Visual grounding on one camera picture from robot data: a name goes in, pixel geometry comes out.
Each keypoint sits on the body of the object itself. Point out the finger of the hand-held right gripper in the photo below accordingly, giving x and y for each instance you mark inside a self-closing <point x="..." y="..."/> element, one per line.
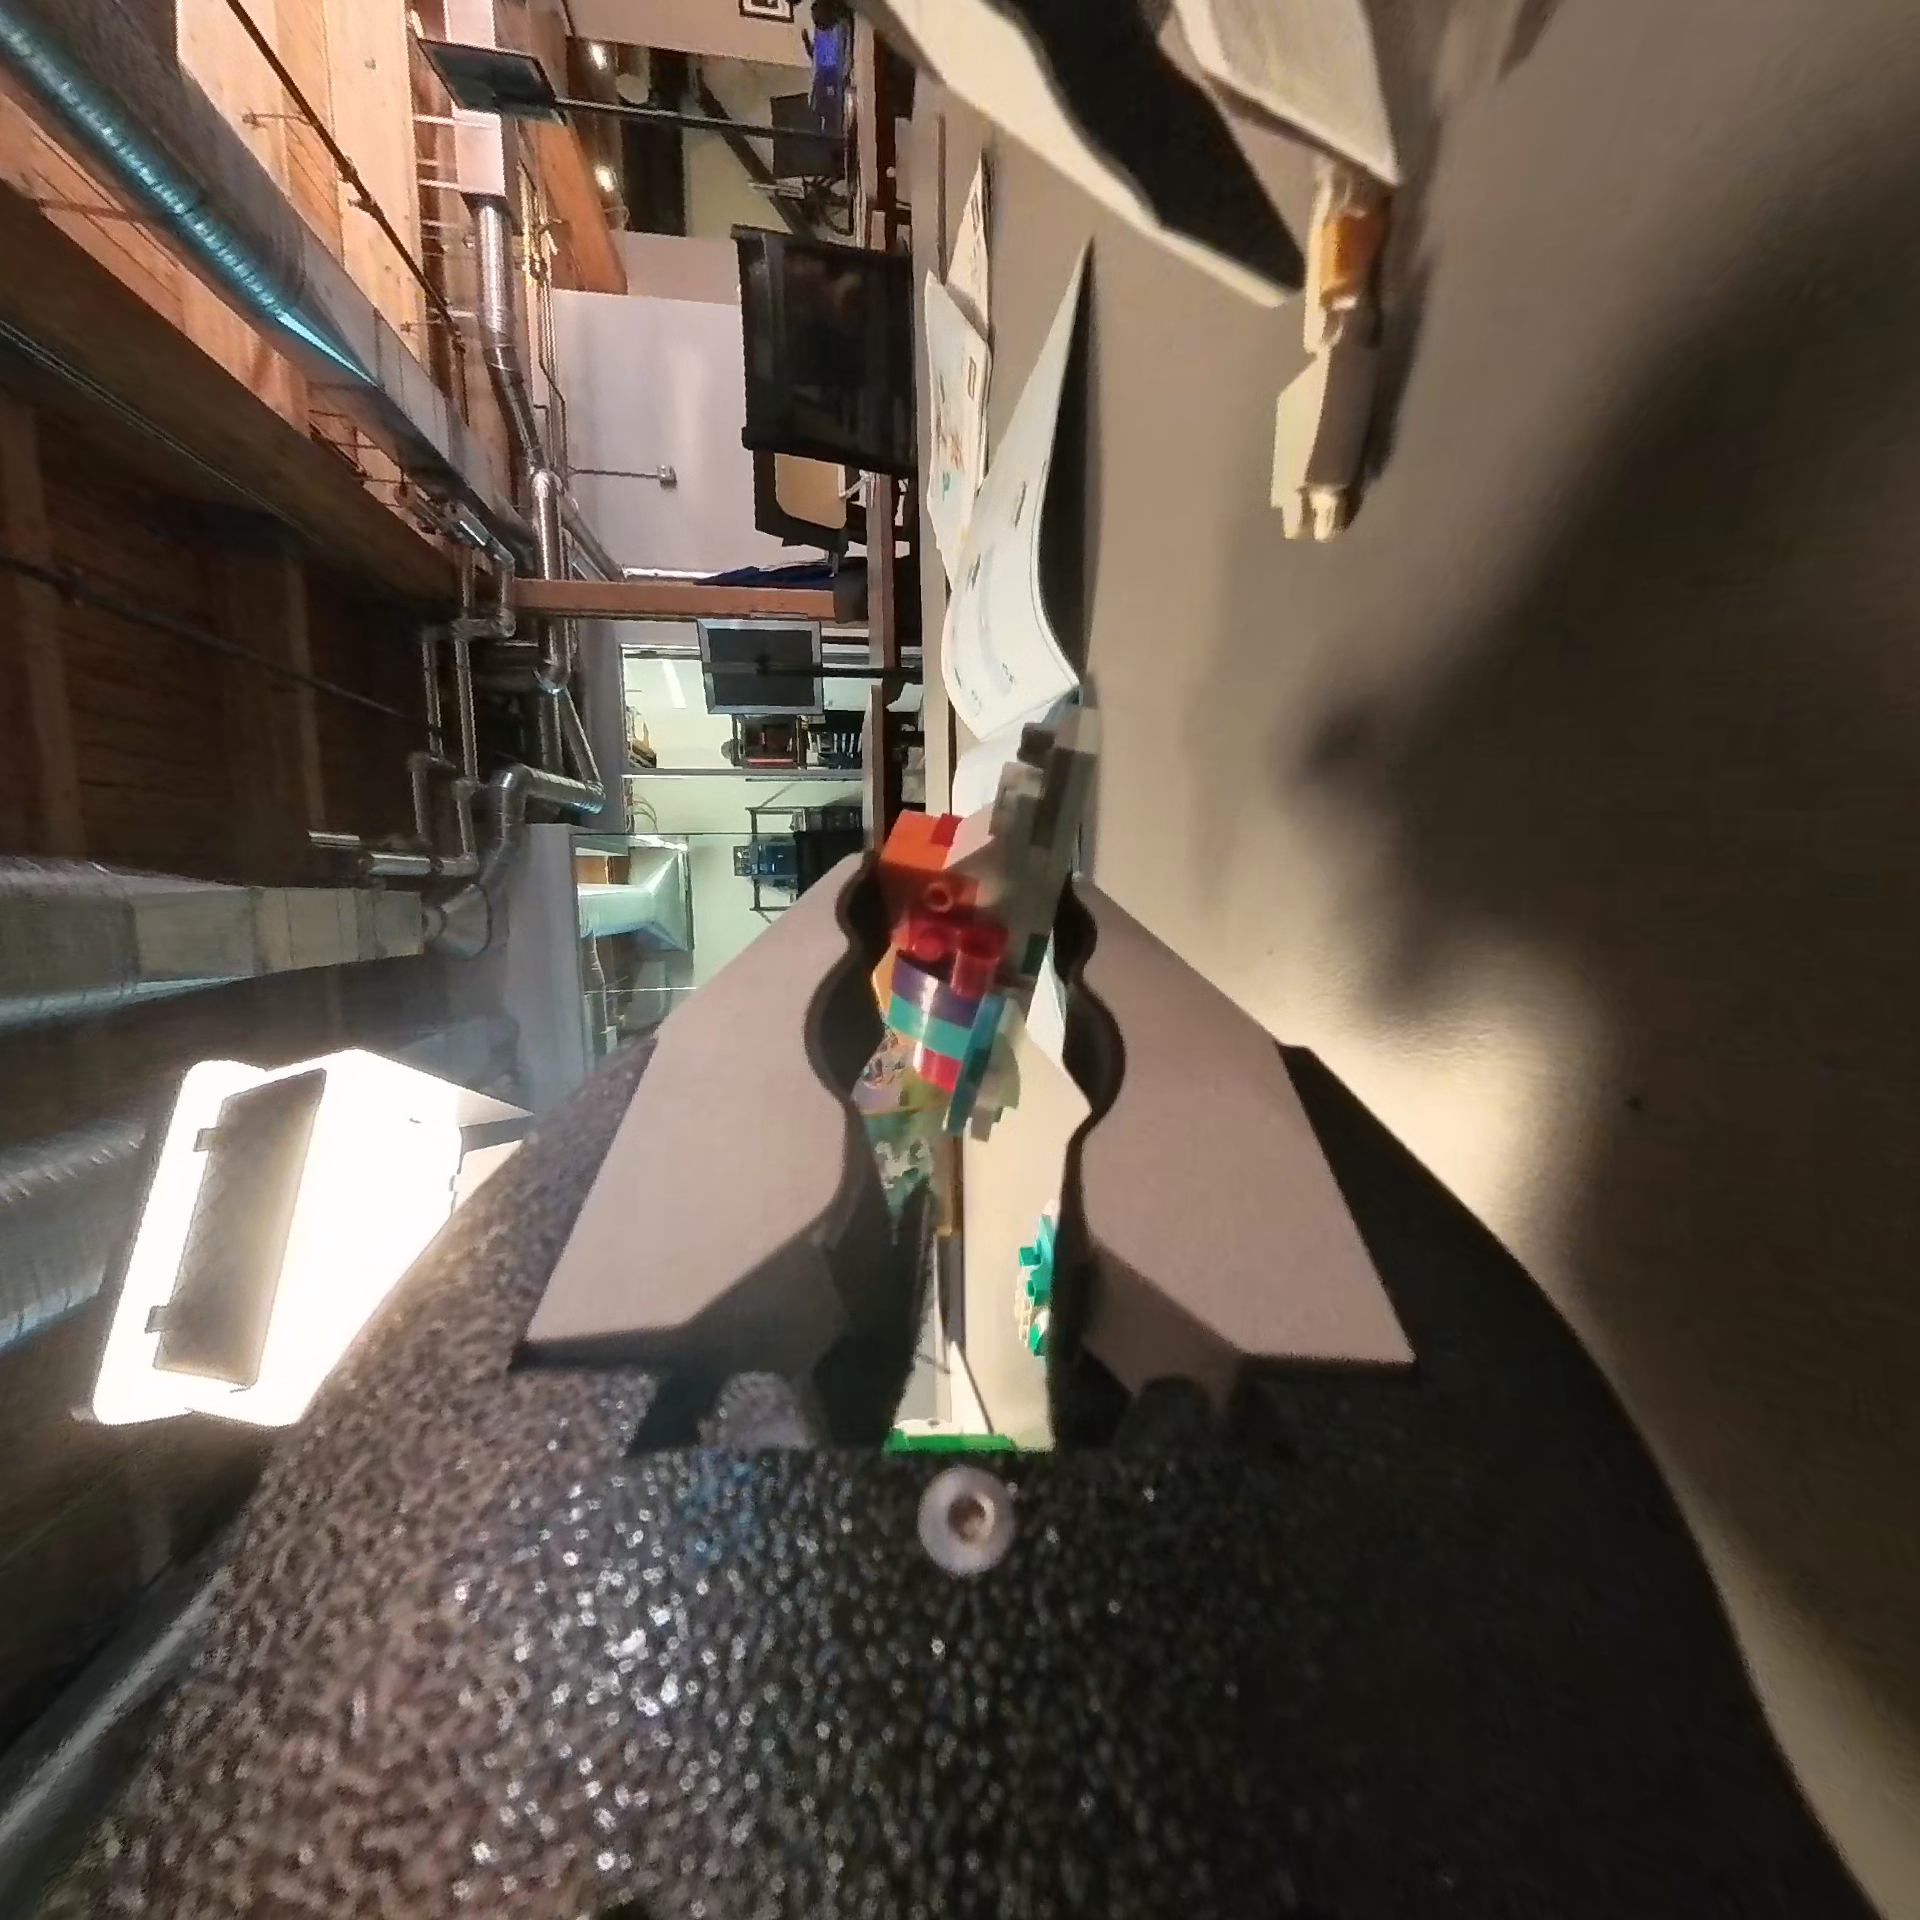
<point x="945" y="12"/>
<point x="1290" y="76"/>

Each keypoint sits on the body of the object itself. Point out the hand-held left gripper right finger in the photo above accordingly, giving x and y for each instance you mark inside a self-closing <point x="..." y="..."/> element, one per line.
<point x="1244" y="1200"/>

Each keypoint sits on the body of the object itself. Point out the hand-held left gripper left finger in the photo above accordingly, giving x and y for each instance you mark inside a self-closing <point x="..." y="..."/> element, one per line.
<point x="704" y="1141"/>

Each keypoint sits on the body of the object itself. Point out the cream orange lego piece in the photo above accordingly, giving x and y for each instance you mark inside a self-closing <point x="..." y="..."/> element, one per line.
<point x="1329" y="388"/>

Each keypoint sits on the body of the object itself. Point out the colourful lego build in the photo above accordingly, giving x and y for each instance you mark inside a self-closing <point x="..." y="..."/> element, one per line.
<point x="968" y="931"/>

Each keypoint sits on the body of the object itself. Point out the teal white lego piece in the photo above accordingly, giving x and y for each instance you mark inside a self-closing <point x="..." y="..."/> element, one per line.
<point x="1037" y="1275"/>

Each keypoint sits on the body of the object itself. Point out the green lego plate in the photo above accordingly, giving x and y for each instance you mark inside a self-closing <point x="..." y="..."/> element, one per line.
<point x="945" y="1440"/>

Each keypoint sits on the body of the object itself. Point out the printed paper sheet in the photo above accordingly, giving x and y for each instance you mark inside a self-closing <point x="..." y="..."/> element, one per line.
<point x="971" y="225"/>

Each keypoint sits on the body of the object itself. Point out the rectangular ceiling light panel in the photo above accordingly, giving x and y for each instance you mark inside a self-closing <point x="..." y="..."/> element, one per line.
<point x="376" y="1141"/>

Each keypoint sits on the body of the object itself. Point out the dark monitor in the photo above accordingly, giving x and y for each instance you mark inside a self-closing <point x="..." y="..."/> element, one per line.
<point x="825" y="360"/>

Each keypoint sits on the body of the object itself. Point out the small grey monitor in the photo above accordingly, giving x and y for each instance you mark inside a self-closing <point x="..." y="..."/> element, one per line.
<point x="761" y="665"/>

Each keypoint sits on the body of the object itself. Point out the white instruction booklet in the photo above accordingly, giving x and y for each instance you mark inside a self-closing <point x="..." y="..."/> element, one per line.
<point x="996" y="600"/>

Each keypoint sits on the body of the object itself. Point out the silver pipe cluster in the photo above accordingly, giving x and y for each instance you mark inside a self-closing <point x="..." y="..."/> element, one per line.
<point x="523" y="493"/>

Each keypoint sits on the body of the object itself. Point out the silver spiral duct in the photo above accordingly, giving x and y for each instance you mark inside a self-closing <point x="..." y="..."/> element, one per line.
<point x="195" y="937"/>
<point x="165" y="180"/>

